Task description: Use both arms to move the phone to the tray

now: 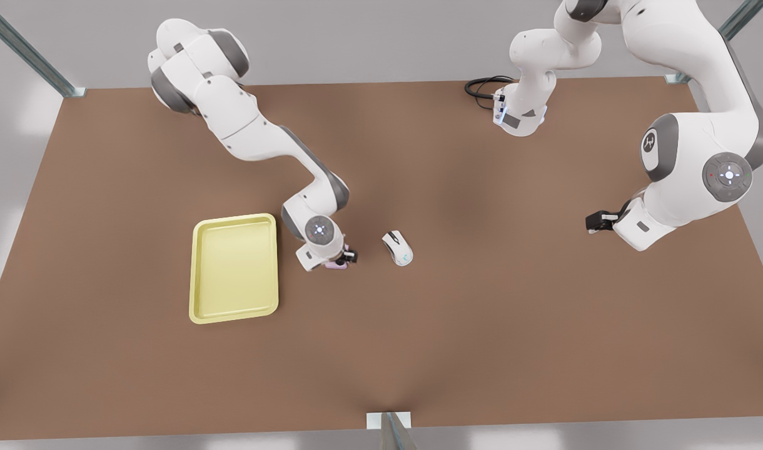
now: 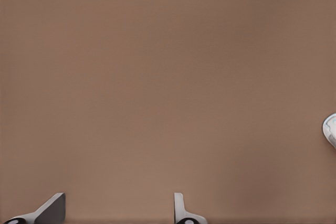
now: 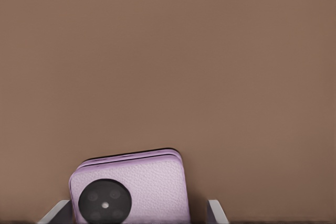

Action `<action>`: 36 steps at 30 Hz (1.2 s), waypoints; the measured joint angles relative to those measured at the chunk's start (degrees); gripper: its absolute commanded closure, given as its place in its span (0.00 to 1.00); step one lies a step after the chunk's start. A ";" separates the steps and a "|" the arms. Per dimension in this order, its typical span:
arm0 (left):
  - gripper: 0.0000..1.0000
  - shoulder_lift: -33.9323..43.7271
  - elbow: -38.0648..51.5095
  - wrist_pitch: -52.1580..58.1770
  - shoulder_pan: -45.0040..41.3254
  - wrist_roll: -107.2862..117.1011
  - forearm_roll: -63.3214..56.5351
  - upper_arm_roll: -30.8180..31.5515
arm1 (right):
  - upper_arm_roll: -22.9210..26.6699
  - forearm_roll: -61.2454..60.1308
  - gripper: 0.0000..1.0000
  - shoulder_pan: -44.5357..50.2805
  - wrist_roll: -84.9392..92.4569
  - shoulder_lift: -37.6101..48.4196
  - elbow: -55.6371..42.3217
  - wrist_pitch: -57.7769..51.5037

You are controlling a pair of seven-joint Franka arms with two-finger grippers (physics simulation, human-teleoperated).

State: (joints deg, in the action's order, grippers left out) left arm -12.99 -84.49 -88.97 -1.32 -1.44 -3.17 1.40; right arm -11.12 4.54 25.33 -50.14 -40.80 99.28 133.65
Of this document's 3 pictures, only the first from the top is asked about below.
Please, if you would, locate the white computer mouse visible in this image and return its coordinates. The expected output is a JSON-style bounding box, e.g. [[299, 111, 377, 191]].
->
[[382, 230, 414, 268]]

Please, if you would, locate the yellow rectangular tray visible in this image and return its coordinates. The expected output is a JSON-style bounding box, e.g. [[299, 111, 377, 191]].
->
[[189, 213, 280, 325]]

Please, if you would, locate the black cable loop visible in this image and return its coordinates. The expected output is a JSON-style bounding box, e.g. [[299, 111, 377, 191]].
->
[[464, 76, 515, 99]]

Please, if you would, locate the silver frame post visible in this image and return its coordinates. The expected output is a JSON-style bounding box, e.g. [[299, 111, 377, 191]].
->
[[366, 411, 418, 450], [665, 0, 763, 84], [0, 0, 87, 99]]

